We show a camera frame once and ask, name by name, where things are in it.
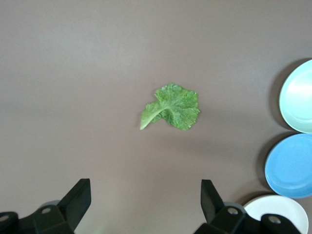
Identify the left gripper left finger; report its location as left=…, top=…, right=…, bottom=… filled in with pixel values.
left=18, top=178, right=92, bottom=234

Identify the blue plate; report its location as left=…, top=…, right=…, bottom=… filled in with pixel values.
left=265, top=133, right=312, bottom=199

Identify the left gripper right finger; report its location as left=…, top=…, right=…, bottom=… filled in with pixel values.
left=195, top=179, right=246, bottom=234

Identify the green lettuce leaf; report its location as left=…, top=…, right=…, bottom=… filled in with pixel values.
left=139, top=82, right=201, bottom=132

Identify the brown table cover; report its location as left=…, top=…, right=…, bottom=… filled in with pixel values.
left=0, top=0, right=312, bottom=234

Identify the beige plate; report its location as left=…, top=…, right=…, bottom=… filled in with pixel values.
left=242, top=194, right=309, bottom=234

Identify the pale green plate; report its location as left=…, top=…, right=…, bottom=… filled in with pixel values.
left=279, top=59, right=312, bottom=134

